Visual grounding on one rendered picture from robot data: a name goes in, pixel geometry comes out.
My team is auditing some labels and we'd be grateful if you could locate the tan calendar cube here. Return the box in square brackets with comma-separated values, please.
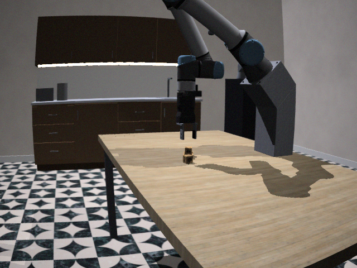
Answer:
[185, 146, 192, 155]
[183, 154, 193, 164]

